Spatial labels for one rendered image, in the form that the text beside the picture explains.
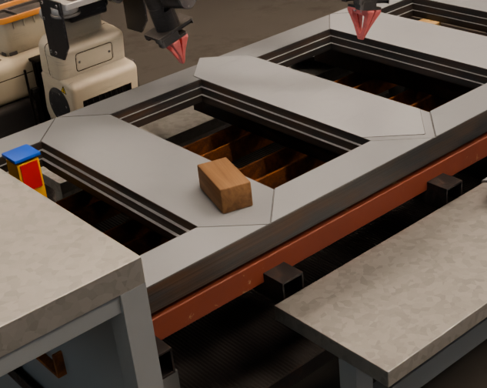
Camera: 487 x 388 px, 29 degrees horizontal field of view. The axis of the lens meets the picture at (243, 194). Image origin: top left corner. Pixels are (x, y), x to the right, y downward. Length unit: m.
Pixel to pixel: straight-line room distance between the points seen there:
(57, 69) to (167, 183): 0.87
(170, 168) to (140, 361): 0.64
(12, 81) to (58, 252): 1.58
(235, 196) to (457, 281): 0.41
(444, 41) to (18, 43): 1.24
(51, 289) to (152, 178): 0.67
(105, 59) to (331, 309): 1.28
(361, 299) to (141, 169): 0.53
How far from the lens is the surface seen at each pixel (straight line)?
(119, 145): 1.98
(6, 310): 1.17
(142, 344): 1.28
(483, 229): 1.81
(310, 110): 2.04
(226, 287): 1.60
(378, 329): 1.54
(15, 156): 1.97
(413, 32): 2.48
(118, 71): 2.62
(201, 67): 2.35
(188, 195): 1.74
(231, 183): 1.65
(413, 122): 1.96
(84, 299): 1.19
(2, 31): 2.81
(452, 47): 2.37
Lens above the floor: 1.68
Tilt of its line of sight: 28 degrees down
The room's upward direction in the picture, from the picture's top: 6 degrees counter-clockwise
